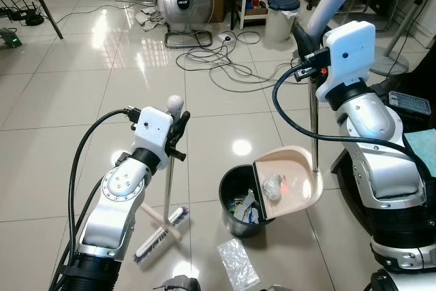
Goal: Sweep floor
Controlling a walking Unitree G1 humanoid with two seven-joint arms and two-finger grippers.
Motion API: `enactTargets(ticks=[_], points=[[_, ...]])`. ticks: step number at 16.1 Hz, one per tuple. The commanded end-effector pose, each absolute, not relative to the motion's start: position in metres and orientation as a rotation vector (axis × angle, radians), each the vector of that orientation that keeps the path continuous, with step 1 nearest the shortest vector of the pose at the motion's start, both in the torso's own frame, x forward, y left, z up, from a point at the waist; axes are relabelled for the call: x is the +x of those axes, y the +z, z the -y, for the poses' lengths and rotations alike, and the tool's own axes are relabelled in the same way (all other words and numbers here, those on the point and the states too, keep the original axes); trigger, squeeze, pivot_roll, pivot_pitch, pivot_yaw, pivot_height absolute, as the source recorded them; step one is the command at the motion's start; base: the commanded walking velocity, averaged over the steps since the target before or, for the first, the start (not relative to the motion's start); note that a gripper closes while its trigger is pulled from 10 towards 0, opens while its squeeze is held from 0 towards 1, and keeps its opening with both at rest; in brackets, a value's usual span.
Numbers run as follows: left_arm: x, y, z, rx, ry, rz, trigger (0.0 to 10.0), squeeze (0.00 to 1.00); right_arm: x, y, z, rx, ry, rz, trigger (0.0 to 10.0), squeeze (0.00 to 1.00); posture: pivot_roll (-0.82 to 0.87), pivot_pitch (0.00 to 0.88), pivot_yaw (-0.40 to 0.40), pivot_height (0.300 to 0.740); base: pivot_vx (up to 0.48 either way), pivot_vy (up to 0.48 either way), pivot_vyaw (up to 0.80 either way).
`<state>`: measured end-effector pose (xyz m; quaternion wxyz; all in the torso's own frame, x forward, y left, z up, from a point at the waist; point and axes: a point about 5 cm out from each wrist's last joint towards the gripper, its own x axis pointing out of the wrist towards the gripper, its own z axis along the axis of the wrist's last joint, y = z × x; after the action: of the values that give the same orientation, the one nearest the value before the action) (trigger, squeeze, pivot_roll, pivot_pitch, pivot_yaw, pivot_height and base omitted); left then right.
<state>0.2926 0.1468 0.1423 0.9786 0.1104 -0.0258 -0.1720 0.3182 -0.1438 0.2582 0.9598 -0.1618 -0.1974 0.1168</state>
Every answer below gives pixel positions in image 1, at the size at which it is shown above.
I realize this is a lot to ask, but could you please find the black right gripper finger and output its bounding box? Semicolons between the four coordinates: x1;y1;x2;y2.
292;22;316;59

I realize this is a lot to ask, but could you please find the wooden broom with white knob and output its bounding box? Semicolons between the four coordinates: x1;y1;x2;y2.
133;95;191;268

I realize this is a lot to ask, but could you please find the clear plastic wrapper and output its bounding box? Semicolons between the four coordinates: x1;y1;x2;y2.
262;174;287;202

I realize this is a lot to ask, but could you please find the beige long-handled dustpan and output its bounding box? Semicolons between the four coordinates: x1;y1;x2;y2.
252;0;349;222

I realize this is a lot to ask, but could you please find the grey round floor fan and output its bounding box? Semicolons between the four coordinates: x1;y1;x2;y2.
155;0;216;49

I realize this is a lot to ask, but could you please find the grey standing fan base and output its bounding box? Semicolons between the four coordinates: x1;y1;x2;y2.
368;0;436;78

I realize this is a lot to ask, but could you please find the black round trash bin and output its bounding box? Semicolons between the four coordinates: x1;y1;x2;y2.
219;165;273;239

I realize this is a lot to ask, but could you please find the blue white rubbish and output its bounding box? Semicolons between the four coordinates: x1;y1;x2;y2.
232;191;266;226

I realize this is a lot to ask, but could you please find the dark grey calculator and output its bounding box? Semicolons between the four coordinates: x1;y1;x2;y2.
388;91;433;117

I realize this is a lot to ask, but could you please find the crumpled pale rag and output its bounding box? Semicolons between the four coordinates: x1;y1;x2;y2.
136;7;168;30

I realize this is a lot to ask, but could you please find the flat clear plastic bag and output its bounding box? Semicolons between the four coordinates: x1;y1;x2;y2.
217;239;262;291

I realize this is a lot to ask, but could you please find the grey left robot leg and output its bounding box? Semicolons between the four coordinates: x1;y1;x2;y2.
153;275;202;291

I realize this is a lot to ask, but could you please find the teal cleaning cloth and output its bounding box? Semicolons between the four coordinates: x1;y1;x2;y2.
403;127;436;178

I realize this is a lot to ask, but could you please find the black slanted stand leg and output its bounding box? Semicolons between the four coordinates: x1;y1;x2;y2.
19;0;65;40

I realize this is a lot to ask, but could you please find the grey device with green light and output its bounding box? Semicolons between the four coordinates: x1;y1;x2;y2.
0;27;22;50

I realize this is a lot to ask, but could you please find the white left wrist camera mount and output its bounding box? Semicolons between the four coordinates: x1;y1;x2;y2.
129;106;175;170

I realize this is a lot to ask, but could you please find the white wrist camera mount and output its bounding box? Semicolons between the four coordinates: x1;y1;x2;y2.
317;20;377;110
129;106;175;170

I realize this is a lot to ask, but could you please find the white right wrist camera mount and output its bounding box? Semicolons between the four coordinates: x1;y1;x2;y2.
317;20;377;110

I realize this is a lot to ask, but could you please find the dark braided right arm cable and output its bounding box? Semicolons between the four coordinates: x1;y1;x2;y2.
272;66;436;169

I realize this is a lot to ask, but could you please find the tangled grey floor cable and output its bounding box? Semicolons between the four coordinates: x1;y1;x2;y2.
181;29;314;91

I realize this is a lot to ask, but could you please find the black router with cables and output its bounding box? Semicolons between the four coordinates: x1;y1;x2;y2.
0;0;46;28

